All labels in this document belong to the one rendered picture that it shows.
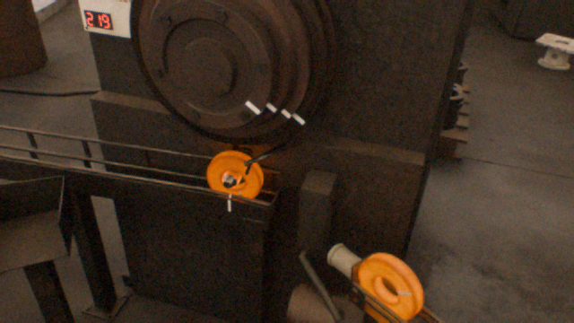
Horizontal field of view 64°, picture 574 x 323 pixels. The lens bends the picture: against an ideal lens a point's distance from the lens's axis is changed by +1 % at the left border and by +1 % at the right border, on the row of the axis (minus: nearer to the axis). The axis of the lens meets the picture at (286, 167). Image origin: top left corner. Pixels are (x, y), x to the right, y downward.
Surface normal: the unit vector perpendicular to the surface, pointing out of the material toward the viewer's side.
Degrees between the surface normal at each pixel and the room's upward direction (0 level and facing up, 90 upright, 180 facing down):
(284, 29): 62
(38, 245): 5
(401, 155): 0
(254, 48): 90
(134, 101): 0
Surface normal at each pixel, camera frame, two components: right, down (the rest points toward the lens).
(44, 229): -0.04, -0.80
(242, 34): -0.30, 0.55
